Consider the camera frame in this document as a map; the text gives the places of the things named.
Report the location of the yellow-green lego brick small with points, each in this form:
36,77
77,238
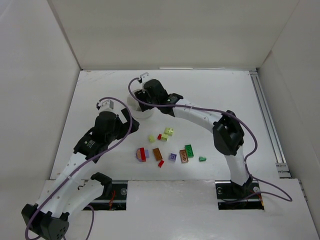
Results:
151,138

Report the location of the purple red lego assembly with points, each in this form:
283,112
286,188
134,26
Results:
142,154

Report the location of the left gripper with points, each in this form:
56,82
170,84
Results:
127,121

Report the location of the brown lego plate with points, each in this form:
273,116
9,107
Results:
183,156
157,154

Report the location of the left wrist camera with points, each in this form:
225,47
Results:
106,105

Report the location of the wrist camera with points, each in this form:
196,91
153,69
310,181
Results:
106,105
143,78

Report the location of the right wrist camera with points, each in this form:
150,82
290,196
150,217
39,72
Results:
143,78

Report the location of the green long lego brick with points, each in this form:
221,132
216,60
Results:
189,151

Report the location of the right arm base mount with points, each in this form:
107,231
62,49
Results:
231,196

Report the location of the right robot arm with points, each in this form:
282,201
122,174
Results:
228,135

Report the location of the white divided round container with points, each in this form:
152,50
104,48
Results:
136,110

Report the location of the small red lego lower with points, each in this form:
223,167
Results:
160,163

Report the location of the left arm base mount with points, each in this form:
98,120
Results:
114,194

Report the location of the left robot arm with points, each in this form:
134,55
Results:
49,218

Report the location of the green sloped lego piece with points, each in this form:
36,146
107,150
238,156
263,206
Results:
202,159

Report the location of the yellow-green lego brick large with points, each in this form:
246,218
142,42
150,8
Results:
169,131

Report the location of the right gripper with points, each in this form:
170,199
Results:
144,101

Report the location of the aluminium rail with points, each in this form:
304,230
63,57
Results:
280,162

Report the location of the purple square lego brick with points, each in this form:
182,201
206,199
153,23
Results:
172,157

